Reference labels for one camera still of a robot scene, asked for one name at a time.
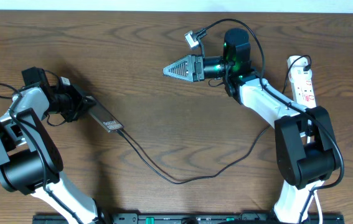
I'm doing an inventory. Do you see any Galaxy S25 Ultra smartphone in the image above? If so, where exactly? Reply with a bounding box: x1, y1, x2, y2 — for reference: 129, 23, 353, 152
85, 95, 124, 133

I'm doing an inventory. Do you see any black USB charging cable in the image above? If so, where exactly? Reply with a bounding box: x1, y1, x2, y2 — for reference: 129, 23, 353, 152
116, 55, 312, 185

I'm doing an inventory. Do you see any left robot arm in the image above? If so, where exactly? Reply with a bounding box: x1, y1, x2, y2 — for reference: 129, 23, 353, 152
0, 67, 111, 223

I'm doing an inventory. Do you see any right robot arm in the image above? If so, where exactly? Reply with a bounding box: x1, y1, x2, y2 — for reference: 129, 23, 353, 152
163, 28, 344, 223

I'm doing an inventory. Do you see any white power strip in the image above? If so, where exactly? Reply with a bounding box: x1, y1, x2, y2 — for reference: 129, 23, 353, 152
287, 55, 316, 108

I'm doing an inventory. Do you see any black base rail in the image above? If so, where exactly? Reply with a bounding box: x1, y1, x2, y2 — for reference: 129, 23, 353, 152
32, 212, 345, 224

